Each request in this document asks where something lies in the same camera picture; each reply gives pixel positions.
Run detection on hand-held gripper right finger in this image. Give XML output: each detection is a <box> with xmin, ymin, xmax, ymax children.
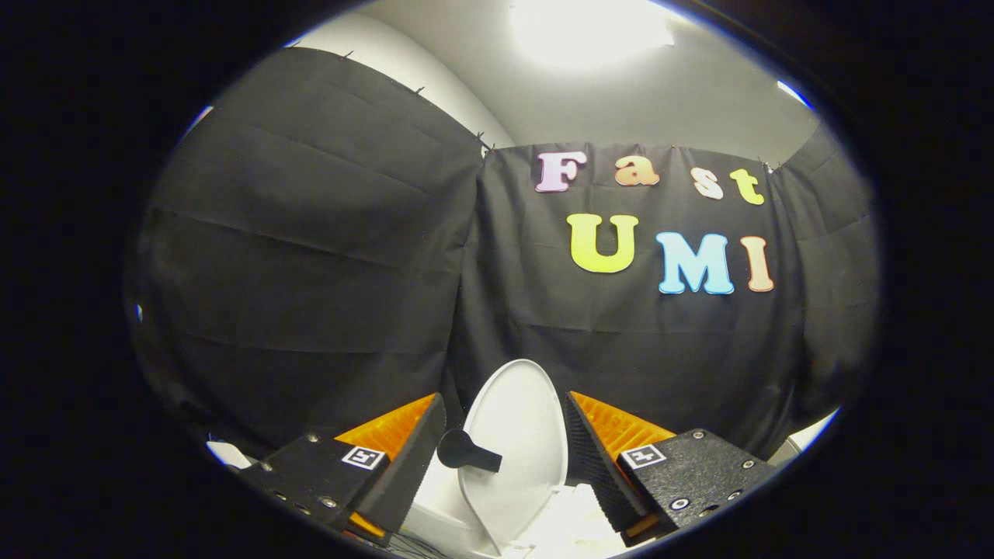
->
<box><xmin>565</xmin><ymin>391</ymin><xmax>781</xmax><ymax>548</ymax></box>

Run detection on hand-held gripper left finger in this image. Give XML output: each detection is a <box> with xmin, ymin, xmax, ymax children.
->
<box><xmin>255</xmin><ymin>392</ymin><xmax>447</xmax><ymax>548</ymax></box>

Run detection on white toilet lid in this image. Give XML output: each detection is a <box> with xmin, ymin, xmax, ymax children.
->
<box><xmin>458</xmin><ymin>359</ymin><xmax>569</xmax><ymax>554</ymax></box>

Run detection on black lid pull tab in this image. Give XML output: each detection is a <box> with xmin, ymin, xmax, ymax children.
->
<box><xmin>437</xmin><ymin>429</ymin><xmax>503</xmax><ymax>474</ymax></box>

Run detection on small white object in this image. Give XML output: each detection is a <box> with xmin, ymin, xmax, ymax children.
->
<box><xmin>206</xmin><ymin>440</ymin><xmax>254</xmax><ymax>470</ymax></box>

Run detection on black backdrop cloth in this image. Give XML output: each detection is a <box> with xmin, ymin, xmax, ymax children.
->
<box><xmin>124</xmin><ymin>47</ymin><xmax>882</xmax><ymax>460</ymax></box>

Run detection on white cabinet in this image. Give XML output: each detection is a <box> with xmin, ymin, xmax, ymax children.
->
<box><xmin>786</xmin><ymin>408</ymin><xmax>841</xmax><ymax>459</ymax></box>

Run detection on large ceiling light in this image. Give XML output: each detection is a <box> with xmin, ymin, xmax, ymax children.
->
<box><xmin>509</xmin><ymin>0</ymin><xmax>676</xmax><ymax>71</ymax></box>

